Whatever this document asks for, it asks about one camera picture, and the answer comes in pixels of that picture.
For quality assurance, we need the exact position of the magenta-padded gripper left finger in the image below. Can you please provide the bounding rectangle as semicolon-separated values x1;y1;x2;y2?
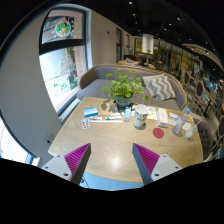
41;142;92;186

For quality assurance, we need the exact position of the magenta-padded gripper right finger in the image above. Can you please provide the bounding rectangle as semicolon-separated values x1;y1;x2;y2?
131;142;183;186

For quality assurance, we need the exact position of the clear blue-capped water bottle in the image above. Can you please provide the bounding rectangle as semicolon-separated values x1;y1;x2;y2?
171;107;193;136

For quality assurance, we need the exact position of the flat round red coaster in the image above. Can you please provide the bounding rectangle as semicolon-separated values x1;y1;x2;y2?
152;127;165;140

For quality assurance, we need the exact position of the small white blue packet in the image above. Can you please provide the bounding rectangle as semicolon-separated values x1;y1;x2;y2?
168;112;180;126

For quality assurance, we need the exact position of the pill blister pack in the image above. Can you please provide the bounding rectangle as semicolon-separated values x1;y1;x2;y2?
80;118;91;130

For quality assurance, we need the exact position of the printed menu sheet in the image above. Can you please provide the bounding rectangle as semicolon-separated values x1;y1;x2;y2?
146;106;158;121

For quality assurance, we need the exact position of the white mug with black lettering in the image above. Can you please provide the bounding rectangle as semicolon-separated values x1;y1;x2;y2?
132;103;150;129

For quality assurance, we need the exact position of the flat blue white box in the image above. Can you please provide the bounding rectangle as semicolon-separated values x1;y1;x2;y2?
82;106;100;118

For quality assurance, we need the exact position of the small blue white carton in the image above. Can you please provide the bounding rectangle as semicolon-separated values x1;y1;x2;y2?
123;106;132;122

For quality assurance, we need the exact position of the white green tube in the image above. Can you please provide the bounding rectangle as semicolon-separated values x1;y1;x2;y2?
104;114;124;121

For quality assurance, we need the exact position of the grey white chevron cushion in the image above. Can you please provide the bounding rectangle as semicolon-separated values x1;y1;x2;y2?
142;75;177;102

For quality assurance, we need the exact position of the group of dining chairs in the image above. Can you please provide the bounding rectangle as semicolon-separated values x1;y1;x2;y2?
179;66;224;134

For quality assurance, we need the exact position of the green potted plant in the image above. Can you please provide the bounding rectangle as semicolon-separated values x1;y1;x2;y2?
100;68;150;110

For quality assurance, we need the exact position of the grey curved sofa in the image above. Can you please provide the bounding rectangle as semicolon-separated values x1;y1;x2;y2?
76;63;188;111

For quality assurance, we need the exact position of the window with festive decals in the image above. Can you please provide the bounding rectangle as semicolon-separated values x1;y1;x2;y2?
38;8;88;114

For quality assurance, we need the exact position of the person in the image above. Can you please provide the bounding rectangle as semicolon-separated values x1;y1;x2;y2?
136;54;149;66

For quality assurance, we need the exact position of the group of ceiling spotlights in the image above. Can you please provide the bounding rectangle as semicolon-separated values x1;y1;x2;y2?
126;0;214;54

